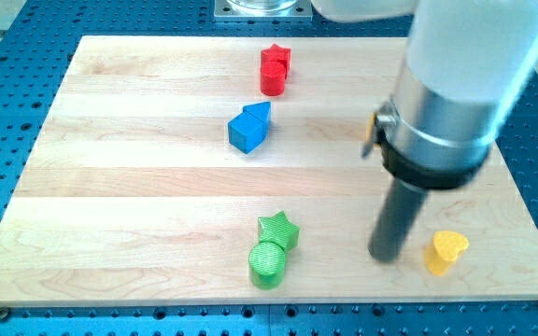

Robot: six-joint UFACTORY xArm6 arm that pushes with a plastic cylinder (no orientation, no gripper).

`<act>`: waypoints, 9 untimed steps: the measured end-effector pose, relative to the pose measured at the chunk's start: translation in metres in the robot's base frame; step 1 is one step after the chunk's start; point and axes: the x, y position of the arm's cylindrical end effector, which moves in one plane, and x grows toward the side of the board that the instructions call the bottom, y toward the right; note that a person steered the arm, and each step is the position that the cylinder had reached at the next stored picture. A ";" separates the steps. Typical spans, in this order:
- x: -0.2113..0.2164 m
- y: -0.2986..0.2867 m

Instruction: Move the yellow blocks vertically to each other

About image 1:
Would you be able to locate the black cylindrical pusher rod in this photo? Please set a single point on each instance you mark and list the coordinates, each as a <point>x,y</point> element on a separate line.
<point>397,216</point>

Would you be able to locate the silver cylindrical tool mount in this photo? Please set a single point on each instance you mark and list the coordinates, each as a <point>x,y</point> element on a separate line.
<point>431,141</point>

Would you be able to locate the yellow heart block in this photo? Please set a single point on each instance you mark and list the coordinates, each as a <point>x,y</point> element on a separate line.
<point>443,251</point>

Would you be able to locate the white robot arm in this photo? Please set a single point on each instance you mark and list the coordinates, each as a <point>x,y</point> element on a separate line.
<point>465,64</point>

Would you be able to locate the green star block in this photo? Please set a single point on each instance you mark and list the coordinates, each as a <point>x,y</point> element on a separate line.
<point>279,230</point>

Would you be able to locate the green cylinder block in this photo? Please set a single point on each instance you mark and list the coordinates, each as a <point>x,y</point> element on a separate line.
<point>267,263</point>

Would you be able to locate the blue triangular block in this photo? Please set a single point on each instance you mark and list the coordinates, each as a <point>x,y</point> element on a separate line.
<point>261,111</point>

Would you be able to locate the red cylinder block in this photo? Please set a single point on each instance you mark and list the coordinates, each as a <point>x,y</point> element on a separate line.
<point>273,78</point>

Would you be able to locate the blue cube block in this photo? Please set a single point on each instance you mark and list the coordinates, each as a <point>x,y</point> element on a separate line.
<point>246,131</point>

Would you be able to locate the red star block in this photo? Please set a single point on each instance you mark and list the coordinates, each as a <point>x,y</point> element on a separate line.
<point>276,53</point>

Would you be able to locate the wooden board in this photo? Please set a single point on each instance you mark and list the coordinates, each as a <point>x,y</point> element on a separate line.
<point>133,194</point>

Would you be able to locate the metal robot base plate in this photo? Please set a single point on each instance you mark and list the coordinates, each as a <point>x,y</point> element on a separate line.
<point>243,10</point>

